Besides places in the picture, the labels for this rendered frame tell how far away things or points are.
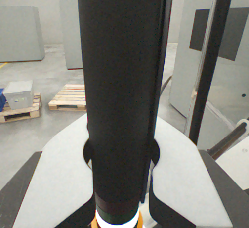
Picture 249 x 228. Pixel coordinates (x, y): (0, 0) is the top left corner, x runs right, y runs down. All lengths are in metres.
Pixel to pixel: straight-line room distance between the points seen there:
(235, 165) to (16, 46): 7.47
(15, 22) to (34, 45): 0.97
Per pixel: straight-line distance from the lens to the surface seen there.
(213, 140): 1.38
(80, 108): 3.16
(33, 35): 7.38
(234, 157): 0.55
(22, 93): 3.17
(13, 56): 7.70
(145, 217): 0.20
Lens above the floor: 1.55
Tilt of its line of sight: 27 degrees down
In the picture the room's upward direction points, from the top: 2 degrees clockwise
